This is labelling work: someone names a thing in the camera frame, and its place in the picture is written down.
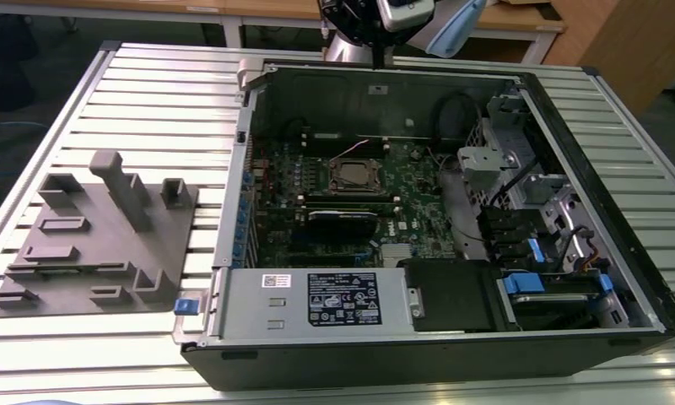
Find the black drive bay block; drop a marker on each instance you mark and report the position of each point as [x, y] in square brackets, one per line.
[509, 232]

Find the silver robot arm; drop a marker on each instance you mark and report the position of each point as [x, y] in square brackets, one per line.
[453, 34]

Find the black and grey PC case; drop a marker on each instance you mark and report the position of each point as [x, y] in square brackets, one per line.
[372, 363]

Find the grey parts rack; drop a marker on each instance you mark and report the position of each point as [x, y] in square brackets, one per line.
[90, 236]

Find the wooden desk white frame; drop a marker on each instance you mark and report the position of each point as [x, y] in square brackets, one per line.
[118, 5]
[518, 23]

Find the blue case latch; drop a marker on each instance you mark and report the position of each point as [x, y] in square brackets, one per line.
[187, 306]

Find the black plastic shroud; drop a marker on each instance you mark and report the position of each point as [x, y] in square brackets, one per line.
[450, 295]

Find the black graphics card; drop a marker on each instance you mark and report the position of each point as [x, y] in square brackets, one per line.
[341, 232]

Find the blue drive bay clip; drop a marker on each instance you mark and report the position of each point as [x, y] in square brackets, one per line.
[533, 249]

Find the small silver heatsink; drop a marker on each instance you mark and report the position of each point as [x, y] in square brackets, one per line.
[397, 251]

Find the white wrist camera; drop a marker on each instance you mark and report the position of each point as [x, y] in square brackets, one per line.
[408, 12]

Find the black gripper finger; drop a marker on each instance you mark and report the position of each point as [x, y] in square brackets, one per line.
[382, 57]
[357, 29]

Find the grey power supply unit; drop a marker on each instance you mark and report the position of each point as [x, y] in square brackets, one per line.
[247, 304]

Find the hard disk in blue carrier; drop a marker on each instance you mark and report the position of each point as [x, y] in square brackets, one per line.
[521, 283]

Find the green motherboard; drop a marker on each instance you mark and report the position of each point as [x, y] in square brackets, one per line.
[422, 211]

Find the silver topped CPU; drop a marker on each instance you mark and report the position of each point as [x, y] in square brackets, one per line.
[357, 175]

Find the perforated metal drive cage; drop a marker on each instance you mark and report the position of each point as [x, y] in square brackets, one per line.
[504, 135]

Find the silver metal bracket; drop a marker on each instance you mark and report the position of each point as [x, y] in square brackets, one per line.
[480, 162]

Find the CPU socket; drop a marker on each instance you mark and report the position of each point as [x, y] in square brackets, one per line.
[334, 189]

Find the wooden cabinet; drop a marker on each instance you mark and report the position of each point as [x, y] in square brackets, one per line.
[641, 50]

